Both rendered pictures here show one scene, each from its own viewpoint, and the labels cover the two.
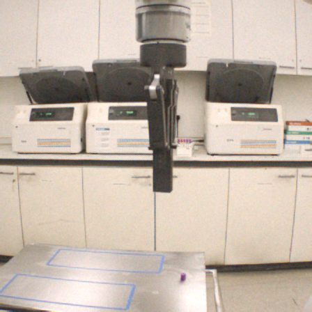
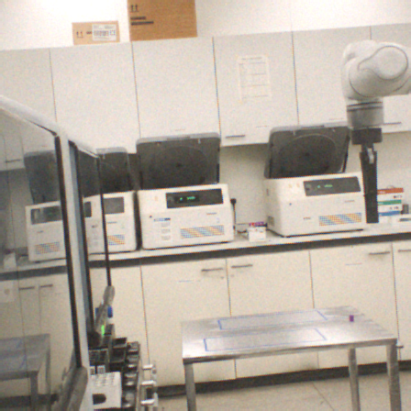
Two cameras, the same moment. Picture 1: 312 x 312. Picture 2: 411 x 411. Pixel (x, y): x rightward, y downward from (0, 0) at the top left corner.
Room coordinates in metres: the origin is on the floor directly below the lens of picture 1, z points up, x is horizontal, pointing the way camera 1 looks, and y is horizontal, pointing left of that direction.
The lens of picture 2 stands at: (-0.83, 0.61, 1.31)
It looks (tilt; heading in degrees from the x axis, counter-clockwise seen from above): 3 degrees down; 353
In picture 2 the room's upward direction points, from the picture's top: 5 degrees counter-clockwise
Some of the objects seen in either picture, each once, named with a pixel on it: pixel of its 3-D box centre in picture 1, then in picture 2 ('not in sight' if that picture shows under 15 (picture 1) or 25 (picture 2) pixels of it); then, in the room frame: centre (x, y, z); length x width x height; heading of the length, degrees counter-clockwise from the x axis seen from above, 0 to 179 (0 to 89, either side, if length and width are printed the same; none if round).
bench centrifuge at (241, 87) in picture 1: (241, 105); (311, 178); (3.14, -0.64, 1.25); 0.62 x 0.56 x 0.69; 177
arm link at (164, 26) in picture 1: (163, 28); (365, 116); (0.67, -0.01, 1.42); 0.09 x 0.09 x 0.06
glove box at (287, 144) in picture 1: (294, 143); (379, 216); (3.27, -1.14, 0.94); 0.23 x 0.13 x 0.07; 92
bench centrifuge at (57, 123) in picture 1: (56, 108); (91, 201); (3.21, 0.80, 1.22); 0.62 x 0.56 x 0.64; 175
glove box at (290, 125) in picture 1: (300, 124); (383, 193); (3.27, -1.18, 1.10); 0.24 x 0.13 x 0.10; 86
